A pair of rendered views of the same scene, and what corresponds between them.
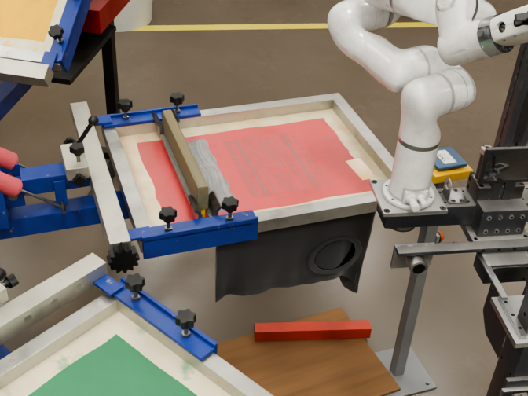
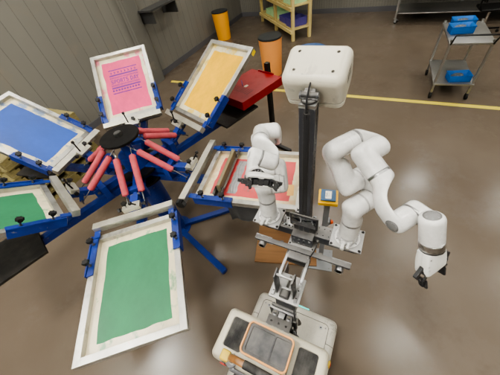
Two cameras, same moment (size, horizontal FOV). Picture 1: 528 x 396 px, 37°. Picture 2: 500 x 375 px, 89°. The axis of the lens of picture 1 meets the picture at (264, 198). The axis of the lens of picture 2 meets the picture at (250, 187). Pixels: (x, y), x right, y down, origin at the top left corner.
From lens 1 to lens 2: 1.25 m
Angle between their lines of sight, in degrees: 34
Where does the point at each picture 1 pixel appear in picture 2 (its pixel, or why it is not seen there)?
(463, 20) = (250, 165)
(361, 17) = not seen: hidden behind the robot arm
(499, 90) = (463, 145)
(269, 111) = not seen: hidden behind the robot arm
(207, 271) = not seen: hidden behind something
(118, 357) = (161, 236)
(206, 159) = (240, 170)
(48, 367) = (143, 231)
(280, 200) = (250, 195)
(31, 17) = (209, 106)
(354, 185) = (281, 196)
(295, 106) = (287, 155)
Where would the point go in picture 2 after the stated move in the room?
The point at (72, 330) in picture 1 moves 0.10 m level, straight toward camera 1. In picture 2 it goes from (154, 223) to (146, 235)
